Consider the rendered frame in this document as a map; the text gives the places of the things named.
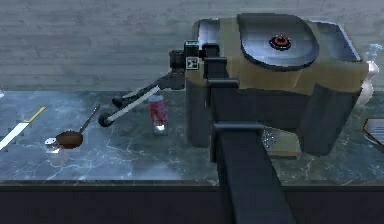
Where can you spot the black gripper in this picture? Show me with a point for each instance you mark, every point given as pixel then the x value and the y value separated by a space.
pixel 176 66

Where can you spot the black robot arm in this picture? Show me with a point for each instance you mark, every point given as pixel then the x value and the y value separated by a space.
pixel 246 156

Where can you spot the red soda can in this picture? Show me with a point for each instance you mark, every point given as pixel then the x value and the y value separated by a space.
pixel 158 112

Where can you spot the brown ladle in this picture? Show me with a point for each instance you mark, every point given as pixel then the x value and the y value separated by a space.
pixel 74 135

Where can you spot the glass salt shaker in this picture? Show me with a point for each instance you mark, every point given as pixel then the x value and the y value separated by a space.
pixel 53 148

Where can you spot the white round object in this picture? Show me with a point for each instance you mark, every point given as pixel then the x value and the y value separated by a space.
pixel 368 81

